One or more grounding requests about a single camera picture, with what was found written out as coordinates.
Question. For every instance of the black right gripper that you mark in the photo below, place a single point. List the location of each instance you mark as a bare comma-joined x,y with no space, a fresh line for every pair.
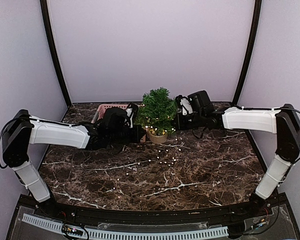
180,126

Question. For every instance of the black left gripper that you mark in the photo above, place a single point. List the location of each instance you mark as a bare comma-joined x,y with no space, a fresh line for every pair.
137,136

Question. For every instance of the small green christmas tree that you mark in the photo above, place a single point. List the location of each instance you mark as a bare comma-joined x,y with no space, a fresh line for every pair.
157,111

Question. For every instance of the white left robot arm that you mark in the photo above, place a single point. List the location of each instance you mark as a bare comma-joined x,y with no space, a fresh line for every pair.
24,130

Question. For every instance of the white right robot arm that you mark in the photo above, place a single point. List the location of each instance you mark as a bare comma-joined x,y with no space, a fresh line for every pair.
281,124

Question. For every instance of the beige tree pot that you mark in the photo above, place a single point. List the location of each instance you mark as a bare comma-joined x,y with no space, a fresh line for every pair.
156,139

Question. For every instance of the pink plastic basket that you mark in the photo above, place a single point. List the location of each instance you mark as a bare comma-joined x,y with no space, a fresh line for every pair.
105,108

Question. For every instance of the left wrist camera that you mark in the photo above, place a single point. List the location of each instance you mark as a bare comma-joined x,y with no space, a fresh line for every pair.
131,114

